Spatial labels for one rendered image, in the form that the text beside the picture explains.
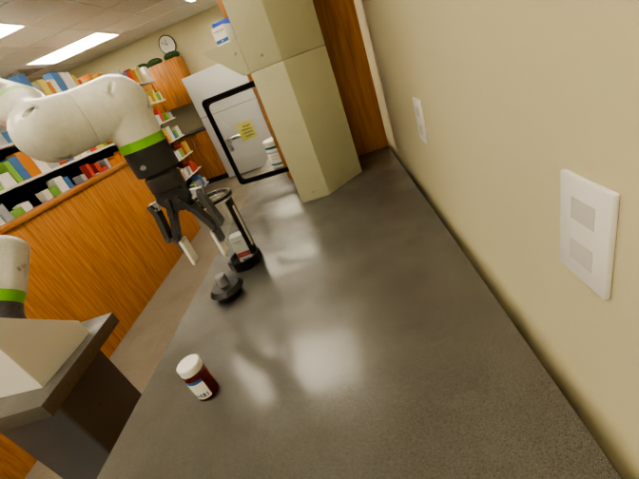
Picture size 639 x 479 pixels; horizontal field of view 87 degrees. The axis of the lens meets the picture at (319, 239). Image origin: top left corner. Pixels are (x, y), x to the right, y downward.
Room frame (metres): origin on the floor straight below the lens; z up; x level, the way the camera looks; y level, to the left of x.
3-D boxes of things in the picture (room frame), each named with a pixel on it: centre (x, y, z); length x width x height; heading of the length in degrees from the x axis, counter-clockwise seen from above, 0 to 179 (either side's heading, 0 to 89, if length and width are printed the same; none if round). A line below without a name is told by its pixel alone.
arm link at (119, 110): (0.75, 0.27, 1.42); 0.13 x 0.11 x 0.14; 121
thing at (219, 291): (0.76, 0.27, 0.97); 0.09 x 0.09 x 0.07
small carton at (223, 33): (1.32, 0.05, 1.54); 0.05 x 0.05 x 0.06; 63
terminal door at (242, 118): (1.56, 0.11, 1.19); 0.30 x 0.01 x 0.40; 71
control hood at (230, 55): (1.37, 0.04, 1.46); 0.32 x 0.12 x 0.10; 169
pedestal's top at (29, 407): (0.79, 0.85, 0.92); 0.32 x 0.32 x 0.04; 83
